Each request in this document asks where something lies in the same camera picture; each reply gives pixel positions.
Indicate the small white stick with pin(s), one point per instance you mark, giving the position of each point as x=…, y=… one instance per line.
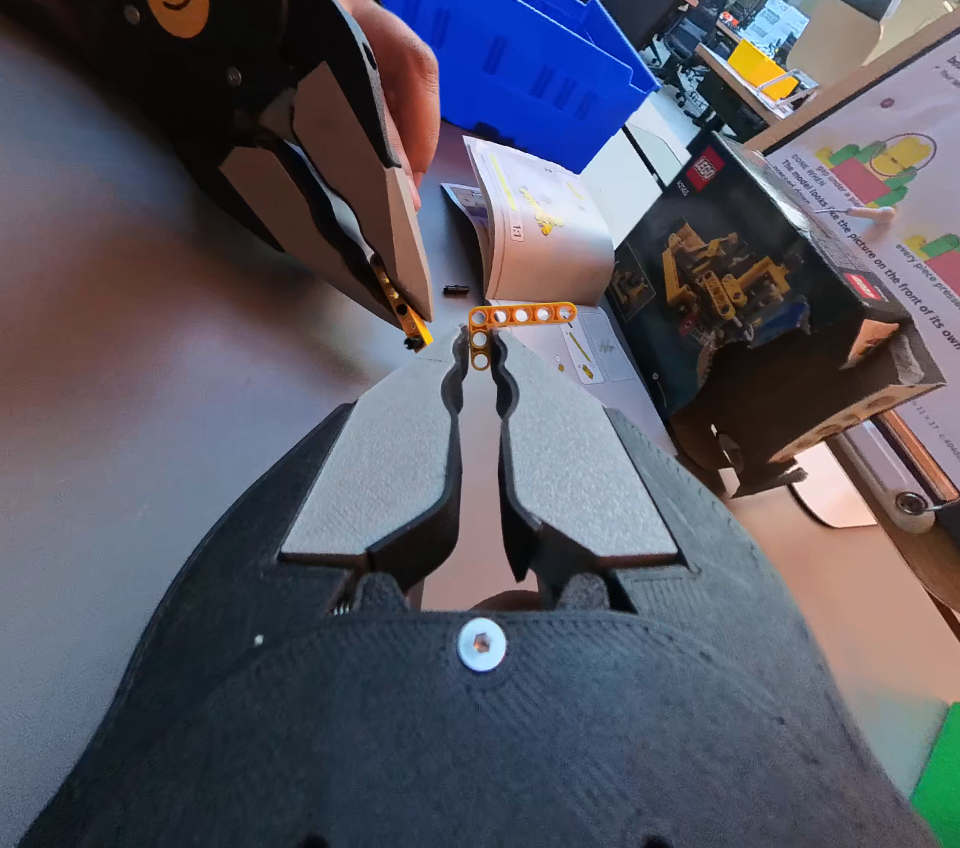
x=862, y=213

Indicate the yellow straight lego beam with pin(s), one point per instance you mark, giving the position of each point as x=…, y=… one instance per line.
x=399, y=308

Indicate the yellow box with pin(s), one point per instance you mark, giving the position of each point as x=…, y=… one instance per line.
x=757, y=68

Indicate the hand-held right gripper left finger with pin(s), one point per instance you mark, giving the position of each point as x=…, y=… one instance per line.
x=375, y=473

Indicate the lego instruction booklet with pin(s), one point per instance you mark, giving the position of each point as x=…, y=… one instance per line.
x=547, y=240

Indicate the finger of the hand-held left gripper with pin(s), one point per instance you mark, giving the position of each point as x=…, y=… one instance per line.
x=360, y=188
x=300, y=225

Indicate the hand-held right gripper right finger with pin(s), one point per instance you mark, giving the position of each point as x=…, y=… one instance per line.
x=577, y=473

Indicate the dark lego set box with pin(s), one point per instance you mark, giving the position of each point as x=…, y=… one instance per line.
x=750, y=285

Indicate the yellow L-shaped lego beam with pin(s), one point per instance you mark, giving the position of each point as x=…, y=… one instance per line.
x=525, y=315

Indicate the wooden background desk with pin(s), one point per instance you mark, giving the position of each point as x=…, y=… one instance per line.
x=742, y=105

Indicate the person's left hand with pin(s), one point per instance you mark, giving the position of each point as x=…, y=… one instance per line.
x=397, y=83

